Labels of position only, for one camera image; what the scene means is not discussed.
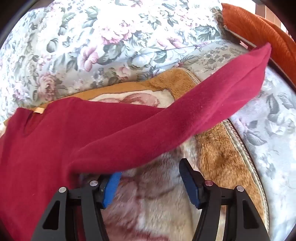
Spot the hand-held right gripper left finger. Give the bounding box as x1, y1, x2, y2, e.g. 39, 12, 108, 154
31, 172, 122, 241

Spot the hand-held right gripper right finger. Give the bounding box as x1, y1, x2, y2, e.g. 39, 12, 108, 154
179, 159, 270, 241

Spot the dark red sweater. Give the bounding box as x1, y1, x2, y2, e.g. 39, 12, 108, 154
0, 43, 272, 241

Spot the orange plush floral blanket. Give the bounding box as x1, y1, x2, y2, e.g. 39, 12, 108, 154
0, 68, 270, 241

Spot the floral bedspread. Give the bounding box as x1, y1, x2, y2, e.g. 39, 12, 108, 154
0, 0, 296, 241

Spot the orange ribbed cushion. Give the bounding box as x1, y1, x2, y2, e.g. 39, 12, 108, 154
221, 3, 296, 77

